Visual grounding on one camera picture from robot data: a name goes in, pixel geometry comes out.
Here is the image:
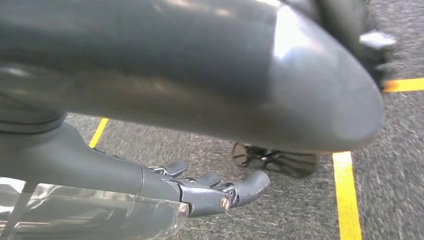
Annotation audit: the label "black robot foot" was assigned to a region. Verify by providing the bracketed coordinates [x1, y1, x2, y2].
[231, 142, 318, 180]

